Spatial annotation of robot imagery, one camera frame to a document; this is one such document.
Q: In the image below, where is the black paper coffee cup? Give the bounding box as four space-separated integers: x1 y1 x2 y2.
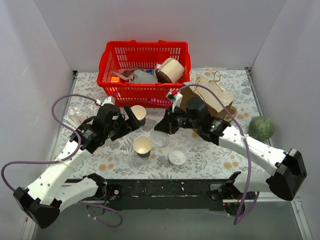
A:
133 135 152 158

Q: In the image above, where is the brown paper bag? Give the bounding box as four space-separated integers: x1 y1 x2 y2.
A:
180 71 235 120

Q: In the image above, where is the white plastic cup lid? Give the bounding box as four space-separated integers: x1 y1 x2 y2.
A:
168 148 188 166

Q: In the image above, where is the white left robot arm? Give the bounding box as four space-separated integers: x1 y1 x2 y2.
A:
13 103 142 229

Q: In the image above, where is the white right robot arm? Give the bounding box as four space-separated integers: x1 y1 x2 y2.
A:
154 97 307 201

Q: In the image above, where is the pink cup of straws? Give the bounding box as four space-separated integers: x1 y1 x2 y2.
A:
62 105 98 130

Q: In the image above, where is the orange snack box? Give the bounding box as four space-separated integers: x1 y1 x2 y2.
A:
110 76 121 83

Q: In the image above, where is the brown cardboard cup carrier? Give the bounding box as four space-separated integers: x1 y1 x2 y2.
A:
224 105 238 123

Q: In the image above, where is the grey crumpled pouch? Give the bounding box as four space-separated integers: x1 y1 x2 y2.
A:
132 69 158 84

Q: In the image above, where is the clear plastic snack packet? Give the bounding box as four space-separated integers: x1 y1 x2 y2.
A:
112 70 134 83

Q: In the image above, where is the red plastic shopping basket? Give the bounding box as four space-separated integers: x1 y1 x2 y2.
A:
97 40 191 108

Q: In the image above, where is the green melon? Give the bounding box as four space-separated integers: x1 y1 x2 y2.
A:
248 116 276 141

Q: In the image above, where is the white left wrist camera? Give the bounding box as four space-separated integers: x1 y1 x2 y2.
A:
95 96 116 107

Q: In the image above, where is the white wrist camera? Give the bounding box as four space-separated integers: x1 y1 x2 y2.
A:
95 96 116 107
166 89 183 113

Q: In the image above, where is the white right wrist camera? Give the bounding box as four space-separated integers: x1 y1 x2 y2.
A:
166 89 183 113

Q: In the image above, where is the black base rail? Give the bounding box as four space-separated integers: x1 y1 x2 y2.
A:
32 177 298 211

